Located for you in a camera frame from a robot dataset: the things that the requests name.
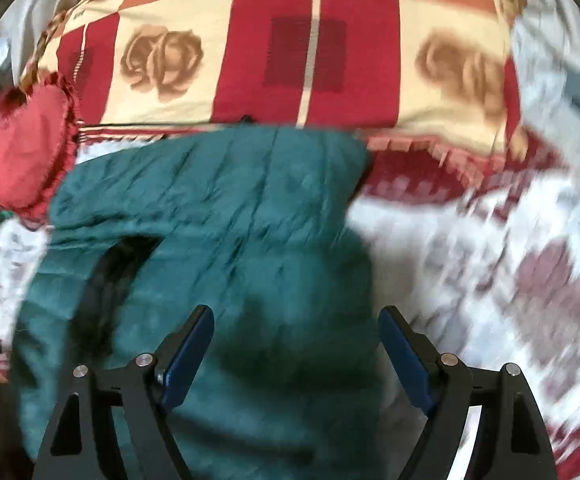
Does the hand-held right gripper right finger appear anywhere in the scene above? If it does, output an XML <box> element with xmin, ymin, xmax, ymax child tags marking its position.
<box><xmin>377</xmin><ymin>305</ymin><xmax>558</xmax><ymax>480</ymax></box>

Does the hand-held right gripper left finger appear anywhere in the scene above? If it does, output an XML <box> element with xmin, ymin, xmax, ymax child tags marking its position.
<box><xmin>32</xmin><ymin>304</ymin><xmax>216</xmax><ymax>480</ymax></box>

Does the green puffer jacket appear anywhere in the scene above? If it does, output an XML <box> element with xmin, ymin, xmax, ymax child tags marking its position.
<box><xmin>10</xmin><ymin>125</ymin><xmax>391</xmax><ymax>480</ymax></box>

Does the floral leaf-print bedsheet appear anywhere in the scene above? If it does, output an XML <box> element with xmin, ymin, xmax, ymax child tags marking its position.
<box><xmin>0</xmin><ymin>125</ymin><xmax>580</xmax><ymax>480</ymax></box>

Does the red heart-shaped frilled pillow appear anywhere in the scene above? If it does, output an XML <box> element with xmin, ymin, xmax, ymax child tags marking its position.
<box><xmin>0</xmin><ymin>72</ymin><xmax>82</xmax><ymax>225</ymax></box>

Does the red cream checkered quilt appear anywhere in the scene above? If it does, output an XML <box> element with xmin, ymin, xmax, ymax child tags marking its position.
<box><xmin>20</xmin><ymin>0</ymin><xmax>532</xmax><ymax>183</ymax></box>

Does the white patterned cloth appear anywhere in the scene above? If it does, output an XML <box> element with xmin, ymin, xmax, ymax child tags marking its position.
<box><xmin>510</xmin><ymin>0</ymin><xmax>580</xmax><ymax>128</ymax></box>

